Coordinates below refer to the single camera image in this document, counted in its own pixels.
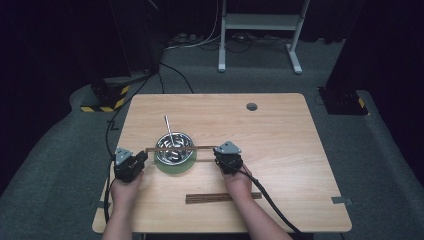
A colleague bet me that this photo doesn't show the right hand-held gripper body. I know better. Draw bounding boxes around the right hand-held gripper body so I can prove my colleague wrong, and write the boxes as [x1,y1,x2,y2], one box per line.
[214,140,244,175]

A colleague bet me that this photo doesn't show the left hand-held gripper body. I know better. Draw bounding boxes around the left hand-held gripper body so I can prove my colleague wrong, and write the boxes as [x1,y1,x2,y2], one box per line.
[113,147,143,184]

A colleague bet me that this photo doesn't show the shiny steel bowl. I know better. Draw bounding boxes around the shiny steel bowl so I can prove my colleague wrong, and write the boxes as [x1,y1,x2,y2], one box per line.
[154,131,195,166]

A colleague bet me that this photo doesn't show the row of brown chopsticks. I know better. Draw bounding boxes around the row of brown chopsticks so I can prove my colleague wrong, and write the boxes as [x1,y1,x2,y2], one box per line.
[185,192,263,205]

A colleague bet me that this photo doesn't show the person's left hand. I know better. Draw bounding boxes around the person's left hand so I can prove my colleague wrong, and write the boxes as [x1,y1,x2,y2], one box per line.
[110,170,145,210]

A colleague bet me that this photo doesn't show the person's right hand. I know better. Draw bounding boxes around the person's right hand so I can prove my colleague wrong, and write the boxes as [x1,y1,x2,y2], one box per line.
[221,163,254,202]

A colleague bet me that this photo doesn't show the metal spoon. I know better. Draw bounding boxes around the metal spoon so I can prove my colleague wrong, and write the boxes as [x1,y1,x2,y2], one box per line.
[163,115,178,148]

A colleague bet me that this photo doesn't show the black yellow striped stand base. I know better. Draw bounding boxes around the black yellow striped stand base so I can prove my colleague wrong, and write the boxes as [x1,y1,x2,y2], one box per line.
[80,77,131,114]

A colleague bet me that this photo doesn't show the power strip with plugs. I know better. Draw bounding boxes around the power strip with plugs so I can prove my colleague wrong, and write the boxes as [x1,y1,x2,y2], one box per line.
[167,32,205,47]

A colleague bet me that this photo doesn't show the black stand base yellow mark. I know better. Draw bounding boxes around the black stand base yellow mark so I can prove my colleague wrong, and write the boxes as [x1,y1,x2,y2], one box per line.
[317,86,370,116]

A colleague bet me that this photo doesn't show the white metal stand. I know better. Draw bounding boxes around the white metal stand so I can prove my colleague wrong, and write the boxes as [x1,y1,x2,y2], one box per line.
[217,0,311,75]

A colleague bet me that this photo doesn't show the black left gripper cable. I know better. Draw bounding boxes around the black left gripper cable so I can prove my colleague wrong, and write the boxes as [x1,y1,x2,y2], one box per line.
[103,159,117,225]

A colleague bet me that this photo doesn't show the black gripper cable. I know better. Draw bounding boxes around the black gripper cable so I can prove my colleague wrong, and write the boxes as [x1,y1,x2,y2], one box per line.
[233,164,304,235]
[103,159,117,225]

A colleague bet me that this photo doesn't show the black floor cable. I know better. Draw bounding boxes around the black floor cable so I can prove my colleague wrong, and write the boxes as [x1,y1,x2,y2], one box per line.
[105,61,195,158]

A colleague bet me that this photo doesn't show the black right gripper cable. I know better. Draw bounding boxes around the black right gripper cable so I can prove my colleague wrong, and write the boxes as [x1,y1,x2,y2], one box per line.
[233,164,304,235]

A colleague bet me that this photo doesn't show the white floor cable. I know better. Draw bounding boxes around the white floor cable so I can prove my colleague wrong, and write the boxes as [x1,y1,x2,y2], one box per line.
[164,0,223,52]

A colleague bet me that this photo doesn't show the black cables under stand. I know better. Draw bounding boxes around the black cables under stand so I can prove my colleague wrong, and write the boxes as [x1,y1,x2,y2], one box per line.
[225,32,292,54]

